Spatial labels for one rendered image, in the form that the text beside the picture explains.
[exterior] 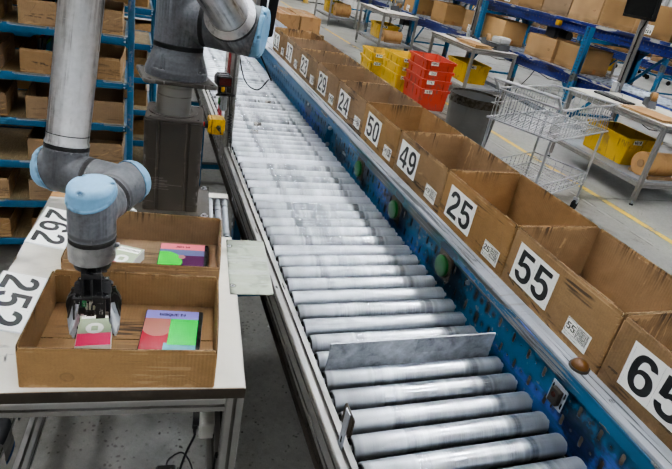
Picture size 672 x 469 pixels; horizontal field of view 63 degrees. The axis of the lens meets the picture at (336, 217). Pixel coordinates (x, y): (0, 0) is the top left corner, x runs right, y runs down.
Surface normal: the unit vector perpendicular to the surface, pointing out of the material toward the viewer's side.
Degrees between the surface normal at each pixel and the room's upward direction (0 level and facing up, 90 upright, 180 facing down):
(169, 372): 91
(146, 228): 89
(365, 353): 90
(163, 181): 90
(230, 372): 0
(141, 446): 0
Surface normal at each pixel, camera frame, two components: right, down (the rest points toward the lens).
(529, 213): -0.93, -0.03
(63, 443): 0.18, -0.89
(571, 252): 0.29, 0.45
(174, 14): -0.15, 0.34
